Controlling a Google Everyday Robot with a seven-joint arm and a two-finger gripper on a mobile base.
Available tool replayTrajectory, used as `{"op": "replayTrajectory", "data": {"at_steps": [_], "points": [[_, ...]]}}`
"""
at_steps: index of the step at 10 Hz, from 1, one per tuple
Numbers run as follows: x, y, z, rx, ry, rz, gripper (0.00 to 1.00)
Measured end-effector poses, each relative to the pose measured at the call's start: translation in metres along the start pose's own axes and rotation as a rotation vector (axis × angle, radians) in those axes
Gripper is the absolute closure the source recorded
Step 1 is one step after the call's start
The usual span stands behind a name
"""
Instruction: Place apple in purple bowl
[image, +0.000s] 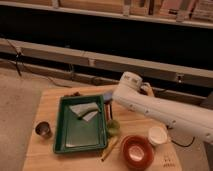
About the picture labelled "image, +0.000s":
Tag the white plastic cup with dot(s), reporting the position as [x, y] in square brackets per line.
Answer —
[157, 136]

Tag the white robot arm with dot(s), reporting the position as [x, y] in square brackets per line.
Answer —
[195, 120]

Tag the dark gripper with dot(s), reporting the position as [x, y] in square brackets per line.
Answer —
[108, 101]

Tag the green plastic tray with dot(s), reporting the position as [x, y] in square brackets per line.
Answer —
[77, 135]

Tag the yellow pencil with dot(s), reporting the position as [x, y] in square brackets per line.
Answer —
[111, 144]

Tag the red bowl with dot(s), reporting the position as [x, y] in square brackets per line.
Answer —
[137, 152]

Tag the grey cloth in tray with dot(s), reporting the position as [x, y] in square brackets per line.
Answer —
[85, 111]

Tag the small metal cup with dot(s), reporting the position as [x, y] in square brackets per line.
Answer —
[43, 129]

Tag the metal shelf rail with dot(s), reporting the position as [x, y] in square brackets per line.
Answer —
[162, 71]

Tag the green apple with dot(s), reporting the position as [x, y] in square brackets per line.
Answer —
[113, 127]

